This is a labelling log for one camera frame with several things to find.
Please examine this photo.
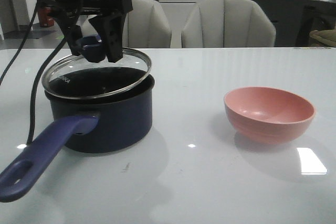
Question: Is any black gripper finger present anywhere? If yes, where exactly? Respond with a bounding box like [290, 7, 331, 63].
[54, 14, 82, 56]
[89, 11, 126, 63]

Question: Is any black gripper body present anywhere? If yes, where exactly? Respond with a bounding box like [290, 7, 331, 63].
[37, 0, 133, 17]

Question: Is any glass pot lid blue knob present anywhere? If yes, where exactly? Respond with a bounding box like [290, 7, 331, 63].
[42, 35, 152, 100]

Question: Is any pink plastic bowl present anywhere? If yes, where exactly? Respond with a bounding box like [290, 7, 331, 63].
[224, 87, 316, 144]

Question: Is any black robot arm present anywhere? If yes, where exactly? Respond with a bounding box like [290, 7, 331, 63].
[37, 0, 133, 62]

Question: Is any red trash bin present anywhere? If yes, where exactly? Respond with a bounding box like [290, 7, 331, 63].
[37, 7, 54, 27]

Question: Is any left beige upholstered chair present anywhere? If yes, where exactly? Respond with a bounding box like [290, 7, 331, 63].
[117, 0, 172, 49]

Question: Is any beige upholstered chair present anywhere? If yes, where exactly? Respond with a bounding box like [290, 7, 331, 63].
[117, 0, 172, 49]
[181, 0, 276, 48]

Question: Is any dark blue saucepan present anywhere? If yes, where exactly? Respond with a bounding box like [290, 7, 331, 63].
[1, 76, 155, 202]

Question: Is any right beige upholstered chair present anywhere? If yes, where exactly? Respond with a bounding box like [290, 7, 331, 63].
[181, 0, 276, 48]

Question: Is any black appliance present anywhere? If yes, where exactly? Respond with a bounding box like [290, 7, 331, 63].
[295, 0, 335, 46]

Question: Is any olive cushion seat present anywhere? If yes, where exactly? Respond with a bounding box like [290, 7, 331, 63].
[309, 29, 336, 47]

